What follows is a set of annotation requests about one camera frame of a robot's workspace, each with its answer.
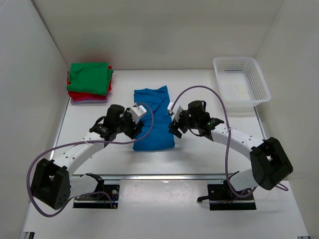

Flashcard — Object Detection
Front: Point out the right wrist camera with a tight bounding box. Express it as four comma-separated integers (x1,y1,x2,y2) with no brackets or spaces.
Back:
167,102,183,122

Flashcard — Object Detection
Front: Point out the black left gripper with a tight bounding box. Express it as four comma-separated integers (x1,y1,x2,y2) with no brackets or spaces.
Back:
117,106,146,138

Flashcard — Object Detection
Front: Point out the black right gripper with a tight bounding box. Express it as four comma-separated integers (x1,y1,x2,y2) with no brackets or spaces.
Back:
169,111,200,137

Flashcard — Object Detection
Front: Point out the white plastic mesh basket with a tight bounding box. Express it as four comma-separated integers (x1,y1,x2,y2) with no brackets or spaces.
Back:
213,57,271,109

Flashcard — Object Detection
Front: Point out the blue t-shirt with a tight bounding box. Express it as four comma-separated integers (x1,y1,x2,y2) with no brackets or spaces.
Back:
133,86,175,151

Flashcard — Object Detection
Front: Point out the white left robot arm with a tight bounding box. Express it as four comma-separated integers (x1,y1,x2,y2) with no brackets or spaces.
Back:
26,103,148,212

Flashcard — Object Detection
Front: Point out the folded purple t-shirt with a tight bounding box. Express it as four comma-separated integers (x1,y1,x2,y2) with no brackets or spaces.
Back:
70,99,108,105

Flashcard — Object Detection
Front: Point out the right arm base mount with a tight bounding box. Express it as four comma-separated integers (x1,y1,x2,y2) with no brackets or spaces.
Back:
197,181,257,211

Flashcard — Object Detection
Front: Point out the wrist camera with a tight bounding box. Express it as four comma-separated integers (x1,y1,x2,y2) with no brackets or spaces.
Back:
167,102,183,122
129,103,147,123

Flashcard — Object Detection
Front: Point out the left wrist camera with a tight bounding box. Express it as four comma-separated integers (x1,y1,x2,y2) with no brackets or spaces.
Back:
129,103,147,123

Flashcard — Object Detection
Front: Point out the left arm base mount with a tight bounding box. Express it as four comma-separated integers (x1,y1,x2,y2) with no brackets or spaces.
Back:
69,173,120,209

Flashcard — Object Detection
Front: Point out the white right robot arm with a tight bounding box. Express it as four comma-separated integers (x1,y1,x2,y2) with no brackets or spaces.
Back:
167,101,293,200

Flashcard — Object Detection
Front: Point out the folded green t-shirt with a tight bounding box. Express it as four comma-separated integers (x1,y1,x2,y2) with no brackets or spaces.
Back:
66,62,113,96

